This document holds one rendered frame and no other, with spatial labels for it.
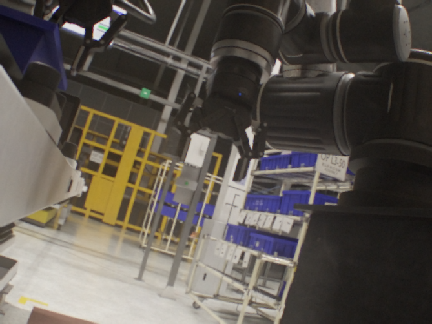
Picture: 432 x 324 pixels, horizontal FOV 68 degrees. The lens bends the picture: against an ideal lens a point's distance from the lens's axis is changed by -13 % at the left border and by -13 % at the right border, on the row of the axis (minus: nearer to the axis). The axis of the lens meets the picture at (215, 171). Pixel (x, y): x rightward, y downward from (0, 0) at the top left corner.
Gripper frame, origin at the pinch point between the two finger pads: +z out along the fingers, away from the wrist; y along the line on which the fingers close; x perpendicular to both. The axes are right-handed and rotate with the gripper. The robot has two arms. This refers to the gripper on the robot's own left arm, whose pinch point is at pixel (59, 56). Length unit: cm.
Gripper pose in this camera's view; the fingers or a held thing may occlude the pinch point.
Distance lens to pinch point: 50.8
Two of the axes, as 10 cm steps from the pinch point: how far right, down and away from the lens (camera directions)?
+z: -2.8, 9.5, -1.5
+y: -9.0, -3.1, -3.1
